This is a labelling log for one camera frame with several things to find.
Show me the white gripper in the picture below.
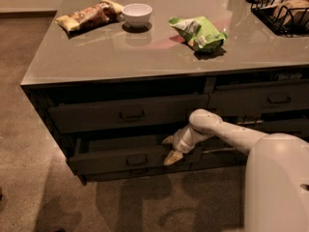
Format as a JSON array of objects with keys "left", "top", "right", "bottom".
[{"left": 162, "top": 128, "right": 202, "bottom": 166}]

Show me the drawer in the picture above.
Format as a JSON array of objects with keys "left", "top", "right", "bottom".
[
  {"left": 190, "top": 147, "right": 247, "bottom": 170},
  {"left": 239, "top": 118, "right": 309, "bottom": 137},
  {"left": 48, "top": 94, "right": 209, "bottom": 133},
  {"left": 85, "top": 162, "right": 191, "bottom": 182},
  {"left": 208, "top": 83, "right": 309, "bottom": 116},
  {"left": 66, "top": 132, "right": 204, "bottom": 176}
]

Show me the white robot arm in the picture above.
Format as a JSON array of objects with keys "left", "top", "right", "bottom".
[{"left": 163, "top": 109, "right": 309, "bottom": 232}]

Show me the grey drawer cabinet island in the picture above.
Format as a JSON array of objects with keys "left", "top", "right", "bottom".
[{"left": 20, "top": 0, "right": 309, "bottom": 186}]

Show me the green chip bag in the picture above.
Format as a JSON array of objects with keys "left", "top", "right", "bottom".
[{"left": 169, "top": 16, "right": 227, "bottom": 53}]

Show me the white bowl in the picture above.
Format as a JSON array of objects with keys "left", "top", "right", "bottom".
[{"left": 122, "top": 3, "right": 153, "bottom": 28}]

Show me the brown yellow snack bag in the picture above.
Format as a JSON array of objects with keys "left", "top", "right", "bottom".
[{"left": 55, "top": 0, "right": 123, "bottom": 33}]

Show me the brown bag in basket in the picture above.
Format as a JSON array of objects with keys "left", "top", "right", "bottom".
[{"left": 272, "top": 0, "right": 309, "bottom": 27}]

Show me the black wire basket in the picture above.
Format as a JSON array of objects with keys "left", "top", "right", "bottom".
[{"left": 247, "top": 0, "right": 309, "bottom": 36}]

